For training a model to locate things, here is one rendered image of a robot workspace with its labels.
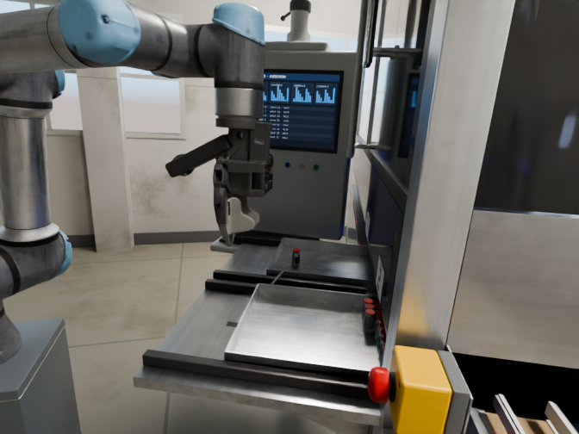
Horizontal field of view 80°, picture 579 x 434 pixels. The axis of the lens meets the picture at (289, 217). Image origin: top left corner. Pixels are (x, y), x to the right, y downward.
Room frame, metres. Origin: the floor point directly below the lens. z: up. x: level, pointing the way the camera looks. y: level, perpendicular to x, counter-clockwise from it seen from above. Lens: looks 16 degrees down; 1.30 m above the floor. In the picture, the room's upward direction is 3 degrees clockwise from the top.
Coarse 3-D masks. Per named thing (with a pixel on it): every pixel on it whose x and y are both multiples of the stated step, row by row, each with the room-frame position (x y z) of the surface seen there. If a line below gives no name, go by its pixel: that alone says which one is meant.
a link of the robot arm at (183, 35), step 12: (168, 24) 0.52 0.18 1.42; (180, 24) 0.56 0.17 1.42; (192, 24) 0.57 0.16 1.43; (204, 24) 0.56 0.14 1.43; (180, 36) 0.53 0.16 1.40; (192, 36) 0.55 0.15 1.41; (180, 48) 0.53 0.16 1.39; (192, 48) 0.54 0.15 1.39; (168, 60) 0.52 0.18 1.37; (180, 60) 0.54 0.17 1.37; (192, 60) 0.55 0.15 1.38; (156, 72) 0.58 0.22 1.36; (168, 72) 0.54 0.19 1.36; (180, 72) 0.56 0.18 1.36; (192, 72) 0.57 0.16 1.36; (204, 72) 0.56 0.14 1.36
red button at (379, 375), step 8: (376, 368) 0.36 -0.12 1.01; (384, 368) 0.36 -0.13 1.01; (368, 376) 0.36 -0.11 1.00; (376, 376) 0.35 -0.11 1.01; (384, 376) 0.34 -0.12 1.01; (368, 384) 0.35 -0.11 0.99; (376, 384) 0.34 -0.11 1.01; (384, 384) 0.34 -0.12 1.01; (368, 392) 0.35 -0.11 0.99; (376, 392) 0.33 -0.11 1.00; (384, 392) 0.33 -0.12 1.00; (376, 400) 0.33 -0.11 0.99; (384, 400) 0.33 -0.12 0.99
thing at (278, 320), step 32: (256, 288) 0.73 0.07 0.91; (288, 288) 0.75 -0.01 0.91; (256, 320) 0.65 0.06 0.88; (288, 320) 0.66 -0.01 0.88; (320, 320) 0.66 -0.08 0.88; (352, 320) 0.67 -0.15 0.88; (224, 352) 0.50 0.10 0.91; (256, 352) 0.55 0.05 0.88; (288, 352) 0.55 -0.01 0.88; (320, 352) 0.56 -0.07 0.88; (352, 352) 0.56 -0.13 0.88
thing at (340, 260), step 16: (288, 240) 1.09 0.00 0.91; (304, 240) 1.08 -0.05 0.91; (288, 256) 1.01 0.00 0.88; (304, 256) 1.02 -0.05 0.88; (320, 256) 1.03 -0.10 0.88; (336, 256) 1.04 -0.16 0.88; (352, 256) 1.04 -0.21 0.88; (368, 256) 1.05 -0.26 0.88; (272, 272) 0.84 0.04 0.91; (288, 272) 0.83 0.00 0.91; (304, 272) 0.90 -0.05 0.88; (320, 272) 0.91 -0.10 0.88; (336, 272) 0.91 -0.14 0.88; (352, 272) 0.92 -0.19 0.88; (368, 272) 0.92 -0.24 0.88; (368, 288) 0.80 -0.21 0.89
